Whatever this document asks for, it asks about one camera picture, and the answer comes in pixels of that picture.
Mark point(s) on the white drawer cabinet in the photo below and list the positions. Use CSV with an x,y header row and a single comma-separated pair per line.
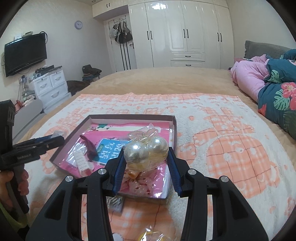
x,y
51,89

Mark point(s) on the dark clothes pile on stool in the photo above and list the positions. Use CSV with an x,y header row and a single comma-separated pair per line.
x,y
90,73

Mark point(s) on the white card with studs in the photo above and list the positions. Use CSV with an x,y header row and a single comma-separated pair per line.
x,y
69,160

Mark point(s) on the round wall clock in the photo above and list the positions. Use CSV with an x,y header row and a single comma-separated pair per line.
x,y
78,25

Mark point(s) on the teal floral quilt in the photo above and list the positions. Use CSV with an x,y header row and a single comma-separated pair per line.
x,y
276,100

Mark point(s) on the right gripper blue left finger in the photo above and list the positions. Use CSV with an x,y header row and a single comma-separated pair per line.
x,y
118,172

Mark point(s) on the small clear plastic bag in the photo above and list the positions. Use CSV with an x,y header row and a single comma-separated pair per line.
x,y
58,133

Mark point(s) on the wall mounted black television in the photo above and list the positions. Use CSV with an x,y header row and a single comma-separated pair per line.
x,y
25,52

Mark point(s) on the brown cardboard box tray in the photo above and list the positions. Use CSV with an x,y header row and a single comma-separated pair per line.
x,y
118,119

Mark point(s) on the pink quilt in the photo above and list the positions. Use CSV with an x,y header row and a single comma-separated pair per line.
x,y
249,74

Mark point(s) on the bagged yellow hair rings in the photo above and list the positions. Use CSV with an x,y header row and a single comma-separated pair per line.
x,y
152,235

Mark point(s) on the bags hanging on door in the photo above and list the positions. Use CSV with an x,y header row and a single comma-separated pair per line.
x,y
121,33

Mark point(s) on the orange white patterned blanket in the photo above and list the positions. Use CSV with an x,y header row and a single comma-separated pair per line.
x,y
216,134

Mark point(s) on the maroon oval hair clip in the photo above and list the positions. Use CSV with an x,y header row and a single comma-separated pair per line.
x,y
91,151

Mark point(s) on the white claw hair clip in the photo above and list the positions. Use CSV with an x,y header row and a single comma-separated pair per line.
x,y
85,167

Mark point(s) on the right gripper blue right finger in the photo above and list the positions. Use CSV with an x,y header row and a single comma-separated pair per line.
x,y
176,177

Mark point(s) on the white built-in wardrobe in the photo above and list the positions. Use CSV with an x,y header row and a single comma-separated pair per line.
x,y
176,33

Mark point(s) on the tan bed sheet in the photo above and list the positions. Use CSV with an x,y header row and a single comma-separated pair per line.
x,y
172,80

